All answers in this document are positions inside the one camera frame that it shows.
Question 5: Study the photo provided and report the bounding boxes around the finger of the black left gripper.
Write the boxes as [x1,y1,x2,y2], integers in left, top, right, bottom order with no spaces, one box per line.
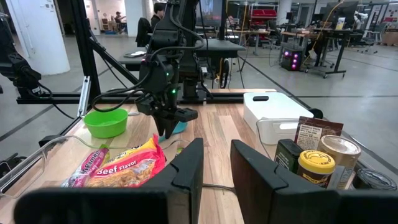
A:
[164,109,181,139]
[154,112,169,137]

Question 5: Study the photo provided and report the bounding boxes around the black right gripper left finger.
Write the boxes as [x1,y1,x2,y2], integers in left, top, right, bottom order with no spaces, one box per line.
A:
[14,138,205,224]

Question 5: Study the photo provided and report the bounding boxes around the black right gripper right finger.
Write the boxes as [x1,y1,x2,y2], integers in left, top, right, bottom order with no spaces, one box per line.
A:
[230,139,398,224]

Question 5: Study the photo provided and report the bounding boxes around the teal silicone spoon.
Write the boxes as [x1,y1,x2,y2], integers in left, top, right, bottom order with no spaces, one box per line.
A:
[158,121,188,143]

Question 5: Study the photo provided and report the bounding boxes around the red beef ramen packet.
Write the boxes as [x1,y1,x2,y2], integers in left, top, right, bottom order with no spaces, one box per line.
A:
[85,134,167,188]

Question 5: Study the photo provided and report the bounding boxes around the yellow-lid spice jar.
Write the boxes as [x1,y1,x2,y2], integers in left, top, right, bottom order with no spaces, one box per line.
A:
[297,149,336,189]

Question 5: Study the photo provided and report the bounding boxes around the brown white-label spice packet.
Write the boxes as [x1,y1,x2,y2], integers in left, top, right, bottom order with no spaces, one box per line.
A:
[294,116,345,152]

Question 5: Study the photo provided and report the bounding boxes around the tan-lid spice jar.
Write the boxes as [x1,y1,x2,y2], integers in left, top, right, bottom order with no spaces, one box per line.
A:
[317,134,362,190]

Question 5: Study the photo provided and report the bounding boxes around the black-lid spice jar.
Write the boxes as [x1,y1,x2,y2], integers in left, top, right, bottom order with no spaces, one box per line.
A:
[354,167,398,191]

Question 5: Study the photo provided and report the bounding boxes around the black jacket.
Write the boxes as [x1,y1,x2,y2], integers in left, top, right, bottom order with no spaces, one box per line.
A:
[136,17,154,47]

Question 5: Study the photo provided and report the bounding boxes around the green plastic bowl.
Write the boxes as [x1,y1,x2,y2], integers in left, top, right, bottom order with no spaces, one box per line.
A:
[83,108,129,139]

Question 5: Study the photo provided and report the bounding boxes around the small clear plastic bin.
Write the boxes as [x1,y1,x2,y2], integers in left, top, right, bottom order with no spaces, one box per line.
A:
[255,118,398,191]

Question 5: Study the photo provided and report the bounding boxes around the person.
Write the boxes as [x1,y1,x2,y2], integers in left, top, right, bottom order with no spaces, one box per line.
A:
[114,11,127,32]
[150,2,167,29]

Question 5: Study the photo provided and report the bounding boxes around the white room column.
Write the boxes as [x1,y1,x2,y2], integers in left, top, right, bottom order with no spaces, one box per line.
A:
[124,0,144,37]
[6,0,71,76]

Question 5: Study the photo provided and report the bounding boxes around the dark grey desk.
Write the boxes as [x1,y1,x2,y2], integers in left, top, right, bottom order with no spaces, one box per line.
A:
[118,39,246,73]

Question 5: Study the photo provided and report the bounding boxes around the silver aluminium bar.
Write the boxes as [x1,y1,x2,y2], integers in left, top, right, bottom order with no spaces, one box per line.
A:
[77,76,91,118]

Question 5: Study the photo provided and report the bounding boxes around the dark computer monitor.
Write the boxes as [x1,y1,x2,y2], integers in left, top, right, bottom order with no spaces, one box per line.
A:
[196,0,224,28]

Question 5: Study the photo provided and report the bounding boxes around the white plastic bin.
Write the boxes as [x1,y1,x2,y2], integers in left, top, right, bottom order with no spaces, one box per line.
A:
[243,91,315,146]

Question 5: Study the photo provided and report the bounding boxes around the wooden work table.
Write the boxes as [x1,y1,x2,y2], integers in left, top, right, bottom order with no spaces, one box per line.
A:
[229,29,271,57]

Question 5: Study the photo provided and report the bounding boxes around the red storage bins shelf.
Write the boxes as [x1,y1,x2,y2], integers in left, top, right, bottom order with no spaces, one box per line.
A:
[251,8,277,26]

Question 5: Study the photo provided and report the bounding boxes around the large clear plastic bin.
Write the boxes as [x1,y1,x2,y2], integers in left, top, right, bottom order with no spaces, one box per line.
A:
[0,135,193,200]

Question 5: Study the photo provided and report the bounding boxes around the black computer tower pink lights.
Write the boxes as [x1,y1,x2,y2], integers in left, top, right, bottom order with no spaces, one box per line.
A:
[281,48,304,72]

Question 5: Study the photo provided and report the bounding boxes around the black rolling desk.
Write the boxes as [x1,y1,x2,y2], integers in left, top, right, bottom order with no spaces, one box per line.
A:
[310,27,359,79]

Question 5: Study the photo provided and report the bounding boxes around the black frame clamp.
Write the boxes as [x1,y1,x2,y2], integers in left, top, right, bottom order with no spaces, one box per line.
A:
[39,134,68,147]
[307,108,324,119]

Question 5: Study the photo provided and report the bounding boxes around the black jointed bracket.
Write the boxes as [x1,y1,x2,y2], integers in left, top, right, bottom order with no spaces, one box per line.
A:
[0,15,43,100]

